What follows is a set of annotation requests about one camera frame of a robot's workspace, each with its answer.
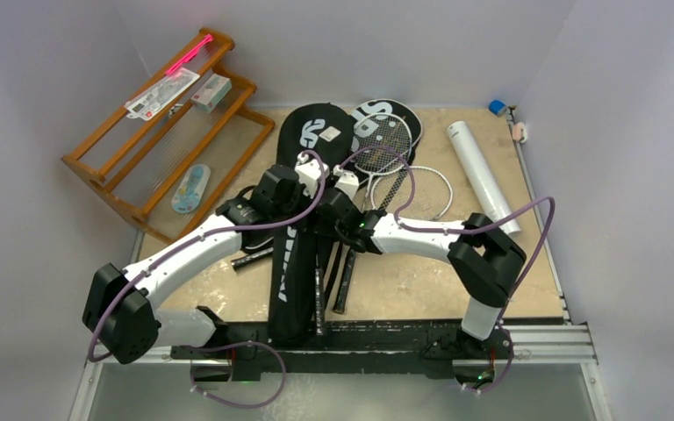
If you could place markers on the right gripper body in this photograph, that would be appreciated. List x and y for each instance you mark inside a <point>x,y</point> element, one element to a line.
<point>333,208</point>

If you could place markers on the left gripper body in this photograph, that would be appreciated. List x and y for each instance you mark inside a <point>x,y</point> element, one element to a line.
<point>299,201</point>

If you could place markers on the black racket bag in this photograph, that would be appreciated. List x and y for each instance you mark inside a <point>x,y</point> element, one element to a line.
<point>394,107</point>
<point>328,130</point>

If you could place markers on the white shuttlecock tube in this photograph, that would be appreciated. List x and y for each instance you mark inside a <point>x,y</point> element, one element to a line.
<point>478,172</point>

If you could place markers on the black badminton racket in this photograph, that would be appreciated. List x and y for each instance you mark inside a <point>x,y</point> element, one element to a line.
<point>321,264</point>

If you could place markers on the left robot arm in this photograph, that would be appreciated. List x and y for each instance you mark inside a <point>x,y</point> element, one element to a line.
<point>123,308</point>

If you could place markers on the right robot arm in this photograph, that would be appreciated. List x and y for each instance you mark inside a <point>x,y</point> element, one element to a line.
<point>486,260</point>

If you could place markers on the blue toothbrush blister pack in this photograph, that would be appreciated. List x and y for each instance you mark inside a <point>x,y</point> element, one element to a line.
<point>189,193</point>

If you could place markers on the black racket under bag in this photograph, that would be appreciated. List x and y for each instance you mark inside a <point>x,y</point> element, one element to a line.
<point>382,138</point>

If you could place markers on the small teal white box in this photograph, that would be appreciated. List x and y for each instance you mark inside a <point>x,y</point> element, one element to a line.
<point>210,94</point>

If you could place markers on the wooden tiered shelf rack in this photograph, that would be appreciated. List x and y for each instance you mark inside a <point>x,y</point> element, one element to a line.
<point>136,166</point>

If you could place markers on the pink pen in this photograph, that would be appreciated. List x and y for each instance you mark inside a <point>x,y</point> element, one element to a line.
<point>189,55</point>

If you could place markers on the white packaged card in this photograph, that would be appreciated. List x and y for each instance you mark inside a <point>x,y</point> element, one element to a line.
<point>153,100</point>

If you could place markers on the blue small object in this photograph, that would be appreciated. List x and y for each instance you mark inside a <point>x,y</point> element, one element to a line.
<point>497,108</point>

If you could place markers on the pink white small object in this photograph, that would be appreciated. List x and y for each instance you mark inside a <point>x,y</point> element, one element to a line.
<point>519,132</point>

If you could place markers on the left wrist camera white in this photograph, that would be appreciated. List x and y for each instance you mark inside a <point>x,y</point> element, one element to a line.
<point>310,169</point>

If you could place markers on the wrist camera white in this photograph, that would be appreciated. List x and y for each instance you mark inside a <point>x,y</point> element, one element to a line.
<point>310,169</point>
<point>346,181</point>

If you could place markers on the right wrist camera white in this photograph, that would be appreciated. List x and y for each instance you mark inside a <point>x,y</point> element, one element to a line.
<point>346,181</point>

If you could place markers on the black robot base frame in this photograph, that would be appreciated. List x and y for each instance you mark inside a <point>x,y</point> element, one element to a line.
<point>435,348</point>

